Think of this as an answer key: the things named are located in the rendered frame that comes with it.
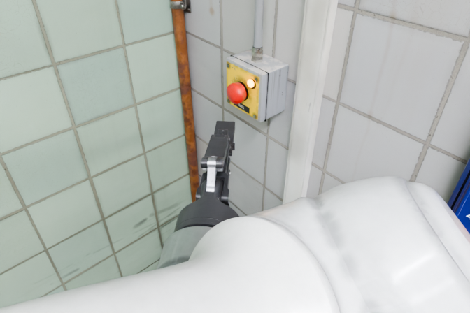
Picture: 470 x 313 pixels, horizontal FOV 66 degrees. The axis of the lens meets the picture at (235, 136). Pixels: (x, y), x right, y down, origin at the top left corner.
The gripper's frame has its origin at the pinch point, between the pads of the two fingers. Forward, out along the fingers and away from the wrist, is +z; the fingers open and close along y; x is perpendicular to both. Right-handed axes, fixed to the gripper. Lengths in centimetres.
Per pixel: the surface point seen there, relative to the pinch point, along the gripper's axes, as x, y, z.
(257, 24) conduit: 4.4, -12.0, 16.8
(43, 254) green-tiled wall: -47, 45, 8
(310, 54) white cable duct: 13.1, -9.0, 11.5
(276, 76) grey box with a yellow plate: 8.1, -3.6, 14.1
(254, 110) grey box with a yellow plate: 4.4, 2.5, 12.5
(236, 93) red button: 1.1, -0.9, 12.4
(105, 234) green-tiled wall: -36, 50, 19
